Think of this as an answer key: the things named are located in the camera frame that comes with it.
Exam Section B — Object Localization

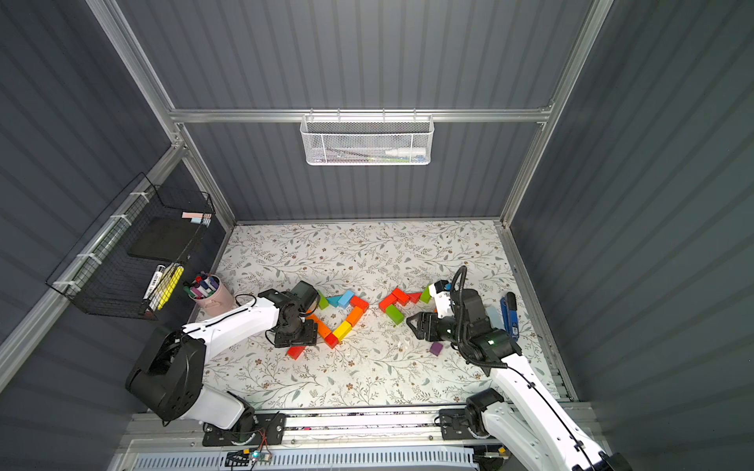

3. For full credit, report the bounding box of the red long block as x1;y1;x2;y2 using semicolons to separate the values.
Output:
287;347;306;360

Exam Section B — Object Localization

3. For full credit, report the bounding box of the orange block low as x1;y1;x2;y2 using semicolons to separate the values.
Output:
309;314;332;340

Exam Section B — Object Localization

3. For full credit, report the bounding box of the red small block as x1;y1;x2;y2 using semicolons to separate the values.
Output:
324;333;340;349

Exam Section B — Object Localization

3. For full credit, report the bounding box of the green block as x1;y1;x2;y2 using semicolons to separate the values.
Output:
385;304;404;325
419;287;432;304
318;294;330;309

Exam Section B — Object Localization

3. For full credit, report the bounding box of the yellow block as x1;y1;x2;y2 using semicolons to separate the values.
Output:
333;321;353;341

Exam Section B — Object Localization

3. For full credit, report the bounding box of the light blue block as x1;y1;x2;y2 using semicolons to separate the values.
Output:
338;290;355;308

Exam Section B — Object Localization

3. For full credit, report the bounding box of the orange block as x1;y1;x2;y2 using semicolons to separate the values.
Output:
346;306;364;327

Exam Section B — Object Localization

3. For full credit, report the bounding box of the red block low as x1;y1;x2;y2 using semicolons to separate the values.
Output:
392;288;410;306

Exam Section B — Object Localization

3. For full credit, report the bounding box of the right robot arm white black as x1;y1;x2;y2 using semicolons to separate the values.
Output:
406;281;631;470

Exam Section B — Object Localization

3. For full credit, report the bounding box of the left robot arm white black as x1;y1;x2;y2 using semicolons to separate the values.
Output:
125;282;321;436

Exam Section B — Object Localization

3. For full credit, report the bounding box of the purple small block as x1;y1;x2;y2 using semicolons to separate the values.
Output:
429;341;444;356

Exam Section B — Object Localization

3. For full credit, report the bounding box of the blue stapler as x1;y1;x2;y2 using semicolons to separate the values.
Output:
500;292;520;341

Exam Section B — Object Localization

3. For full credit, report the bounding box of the pink pen cup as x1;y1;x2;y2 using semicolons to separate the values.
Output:
183;273;236;317

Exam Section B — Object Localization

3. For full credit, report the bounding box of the yellow highlighter pack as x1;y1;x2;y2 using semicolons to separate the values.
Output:
149;264;185;311

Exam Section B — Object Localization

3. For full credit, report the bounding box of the small circuit board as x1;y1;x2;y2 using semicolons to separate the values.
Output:
223;449;273;470

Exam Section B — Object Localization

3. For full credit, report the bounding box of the black notebook in basket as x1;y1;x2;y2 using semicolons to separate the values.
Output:
127;217;206;263

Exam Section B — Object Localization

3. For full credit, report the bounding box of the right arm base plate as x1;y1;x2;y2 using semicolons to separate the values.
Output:
434;406;491;441

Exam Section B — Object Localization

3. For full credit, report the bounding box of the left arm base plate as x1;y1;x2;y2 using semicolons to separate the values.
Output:
202;412;288;447

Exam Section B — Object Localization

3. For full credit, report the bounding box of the black wire mesh basket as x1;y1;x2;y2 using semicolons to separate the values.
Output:
46;174;215;321

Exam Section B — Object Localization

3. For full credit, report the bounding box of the white wire mesh basket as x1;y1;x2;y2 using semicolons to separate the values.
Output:
300;115;435;167

